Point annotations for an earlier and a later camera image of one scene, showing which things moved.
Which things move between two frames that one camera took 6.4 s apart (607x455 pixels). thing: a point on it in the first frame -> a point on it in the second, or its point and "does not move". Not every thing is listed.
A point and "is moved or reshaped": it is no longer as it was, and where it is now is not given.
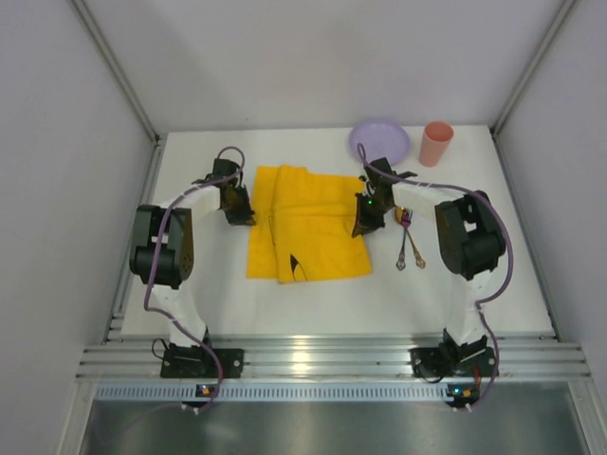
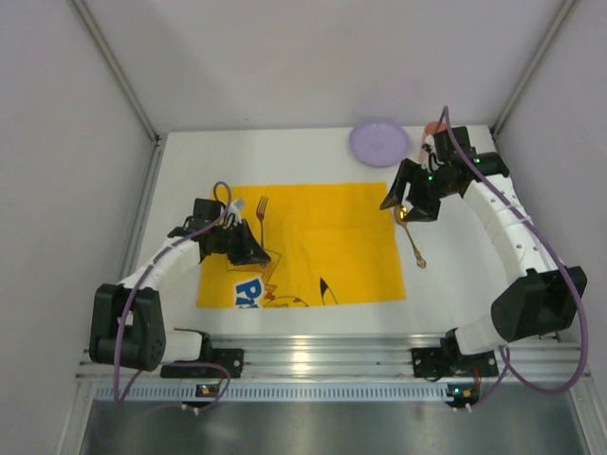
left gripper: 238,211 -> 235,242
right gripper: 366,219 -> 418,186
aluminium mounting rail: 332,357 does not move
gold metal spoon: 398,215 does not move
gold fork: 406,218 -> 261,213
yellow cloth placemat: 301,226 is moved or reshaped
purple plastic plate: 380,140 does not move
